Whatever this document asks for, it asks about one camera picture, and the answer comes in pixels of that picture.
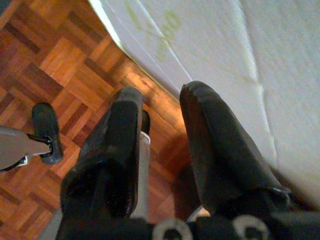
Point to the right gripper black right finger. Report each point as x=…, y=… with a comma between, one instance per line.
x=220, y=150

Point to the white quilted mattress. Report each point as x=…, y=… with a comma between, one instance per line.
x=225, y=50

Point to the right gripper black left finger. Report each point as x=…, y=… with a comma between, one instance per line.
x=112, y=155

